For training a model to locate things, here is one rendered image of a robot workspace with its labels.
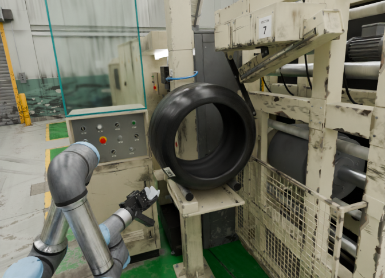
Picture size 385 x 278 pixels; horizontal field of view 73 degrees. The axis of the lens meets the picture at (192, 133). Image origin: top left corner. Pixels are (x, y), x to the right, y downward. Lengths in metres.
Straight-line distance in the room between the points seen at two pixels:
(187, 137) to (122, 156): 0.59
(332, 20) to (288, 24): 0.15
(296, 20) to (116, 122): 1.34
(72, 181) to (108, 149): 1.18
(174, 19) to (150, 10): 9.43
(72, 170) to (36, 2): 9.64
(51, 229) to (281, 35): 1.13
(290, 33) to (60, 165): 0.97
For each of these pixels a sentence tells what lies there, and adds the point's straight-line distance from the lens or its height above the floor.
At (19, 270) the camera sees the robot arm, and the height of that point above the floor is 0.95.
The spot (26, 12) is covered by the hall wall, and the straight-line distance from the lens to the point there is 10.23.
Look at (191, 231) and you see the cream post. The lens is 1.97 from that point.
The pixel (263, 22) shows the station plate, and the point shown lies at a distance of 1.20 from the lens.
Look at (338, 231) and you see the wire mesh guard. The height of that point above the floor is 0.90.
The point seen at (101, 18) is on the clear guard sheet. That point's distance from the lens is 1.93.
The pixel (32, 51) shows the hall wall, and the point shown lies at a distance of 10.09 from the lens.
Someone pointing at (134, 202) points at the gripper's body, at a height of 1.02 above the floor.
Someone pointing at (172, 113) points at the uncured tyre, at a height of 1.35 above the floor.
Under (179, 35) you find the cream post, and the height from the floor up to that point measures 1.73.
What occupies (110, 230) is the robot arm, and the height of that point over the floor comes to 1.00.
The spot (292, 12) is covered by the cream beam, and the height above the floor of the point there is 1.74.
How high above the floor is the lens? 1.57
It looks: 15 degrees down
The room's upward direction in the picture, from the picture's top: 3 degrees counter-clockwise
